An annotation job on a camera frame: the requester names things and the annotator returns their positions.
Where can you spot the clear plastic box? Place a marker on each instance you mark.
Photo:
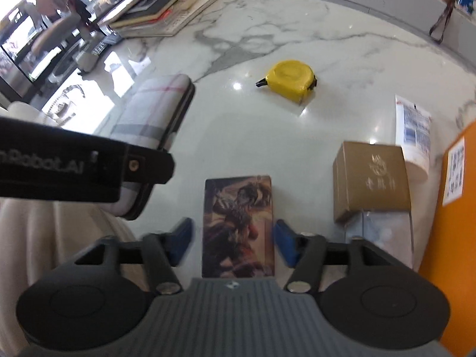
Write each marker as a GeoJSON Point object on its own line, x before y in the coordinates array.
{"type": "Point", "coordinates": [383, 234]}

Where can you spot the gold cardboard box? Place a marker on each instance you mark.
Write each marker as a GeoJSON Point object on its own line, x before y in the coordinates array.
{"type": "Point", "coordinates": [368, 182]}

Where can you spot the beige cloth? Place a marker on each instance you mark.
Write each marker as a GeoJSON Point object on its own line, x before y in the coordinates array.
{"type": "Point", "coordinates": [55, 238]}

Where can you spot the grey remote control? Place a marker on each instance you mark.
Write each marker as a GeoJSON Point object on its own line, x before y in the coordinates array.
{"type": "Point", "coordinates": [106, 42]}

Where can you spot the pale thin book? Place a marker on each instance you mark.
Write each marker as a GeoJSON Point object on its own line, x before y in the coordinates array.
{"type": "Point", "coordinates": [122, 5]}

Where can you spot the white lotion tube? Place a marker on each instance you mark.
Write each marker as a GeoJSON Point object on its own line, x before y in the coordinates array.
{"type": "Point", "coordinates": [414, 134]}

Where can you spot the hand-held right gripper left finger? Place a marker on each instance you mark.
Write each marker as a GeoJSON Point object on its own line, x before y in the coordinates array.
{"type": "Point", "coordinates": [182, 241]}

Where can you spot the illustrated card box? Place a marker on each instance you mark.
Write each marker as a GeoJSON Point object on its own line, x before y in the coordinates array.
{"type": "Point", "coordinates": [238, 227]}

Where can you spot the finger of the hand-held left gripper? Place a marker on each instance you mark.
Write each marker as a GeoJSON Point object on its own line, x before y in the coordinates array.
{"type": "Point", "coordinates": [148, 165]}

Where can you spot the plaid glasses case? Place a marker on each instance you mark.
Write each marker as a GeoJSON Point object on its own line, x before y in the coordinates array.
{"type": "Point", "coordinates": [156, 111]}

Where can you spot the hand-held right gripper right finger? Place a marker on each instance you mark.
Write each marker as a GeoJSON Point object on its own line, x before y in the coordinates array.
{"type": "Point", "coordinates": [284, 243]}

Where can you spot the orange cardboard box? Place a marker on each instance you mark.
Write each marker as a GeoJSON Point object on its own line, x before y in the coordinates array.
{"type": "Point", "coordinates": [457, 230]}

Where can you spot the yellow tape measure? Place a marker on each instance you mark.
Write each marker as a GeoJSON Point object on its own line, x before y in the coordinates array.
{"type": "Point", "coordinates": [292, 80]}

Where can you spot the stack of books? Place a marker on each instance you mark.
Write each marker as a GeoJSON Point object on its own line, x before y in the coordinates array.
{"type": "Point", "coordinates": [186, 15]}

